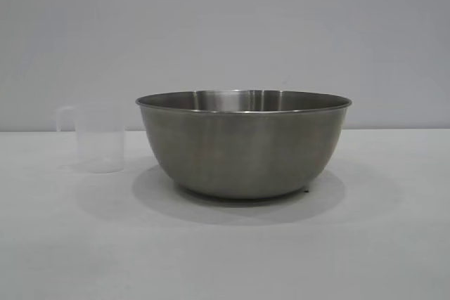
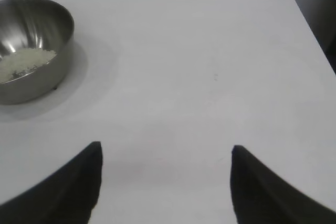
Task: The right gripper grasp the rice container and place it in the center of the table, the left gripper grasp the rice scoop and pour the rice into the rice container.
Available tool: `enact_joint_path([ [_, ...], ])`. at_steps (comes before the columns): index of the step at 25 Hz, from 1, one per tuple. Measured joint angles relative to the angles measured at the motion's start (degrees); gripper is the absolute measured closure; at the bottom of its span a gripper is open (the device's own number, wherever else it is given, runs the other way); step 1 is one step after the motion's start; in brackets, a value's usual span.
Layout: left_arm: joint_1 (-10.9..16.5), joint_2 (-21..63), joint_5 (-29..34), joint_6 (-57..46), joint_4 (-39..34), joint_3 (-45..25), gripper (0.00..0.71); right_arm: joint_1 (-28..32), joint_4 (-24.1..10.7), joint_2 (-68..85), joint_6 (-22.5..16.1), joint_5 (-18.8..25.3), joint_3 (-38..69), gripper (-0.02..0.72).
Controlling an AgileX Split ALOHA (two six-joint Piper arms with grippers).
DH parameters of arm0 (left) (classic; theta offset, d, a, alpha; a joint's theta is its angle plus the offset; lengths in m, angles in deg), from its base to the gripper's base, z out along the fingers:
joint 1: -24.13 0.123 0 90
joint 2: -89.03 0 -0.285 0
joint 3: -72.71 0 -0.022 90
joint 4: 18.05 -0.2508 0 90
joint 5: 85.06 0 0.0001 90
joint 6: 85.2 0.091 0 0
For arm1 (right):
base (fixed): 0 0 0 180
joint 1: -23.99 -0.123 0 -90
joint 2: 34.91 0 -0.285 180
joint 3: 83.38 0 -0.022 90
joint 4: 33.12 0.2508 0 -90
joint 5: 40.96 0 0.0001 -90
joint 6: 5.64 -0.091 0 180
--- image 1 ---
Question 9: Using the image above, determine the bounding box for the stainless steel mixing bowl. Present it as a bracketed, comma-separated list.
[135, 88, 354, 200]

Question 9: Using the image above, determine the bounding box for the translucent plastic measuring cup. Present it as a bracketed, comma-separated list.
[56, 103, 136, 174]

